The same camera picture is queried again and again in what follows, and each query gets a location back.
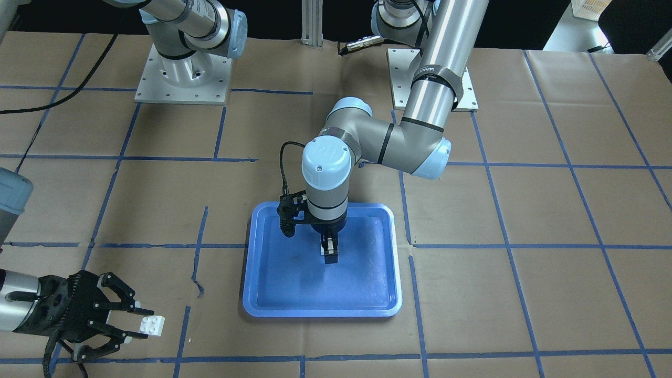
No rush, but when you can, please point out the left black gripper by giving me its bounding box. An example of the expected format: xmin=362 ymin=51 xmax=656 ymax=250
xmin=309 ymin=213 xmax=347 ymax=264

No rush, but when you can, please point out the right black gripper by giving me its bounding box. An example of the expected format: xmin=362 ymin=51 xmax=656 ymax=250
xmin=14 ymin=270 xmax=154 ymax=363

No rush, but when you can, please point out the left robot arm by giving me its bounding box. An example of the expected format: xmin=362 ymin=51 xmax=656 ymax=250
xmin=278 ymin=1 xmax=489 ymax=264

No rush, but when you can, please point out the blue plastic tray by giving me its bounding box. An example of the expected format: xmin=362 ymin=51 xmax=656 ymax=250
xmin=242 ymin=202 xmax=403 ymax=318

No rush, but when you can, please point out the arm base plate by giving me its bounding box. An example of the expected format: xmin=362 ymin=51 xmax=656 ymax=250
xmin=387 ymin=48 xmax=479 ymax=112
xmin=134 ymin=46 xmax=234 ymax=106

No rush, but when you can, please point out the aluminium frame post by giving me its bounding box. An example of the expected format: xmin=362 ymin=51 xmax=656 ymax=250
xmin=300 ymin=0 xmax=323 ymax=50

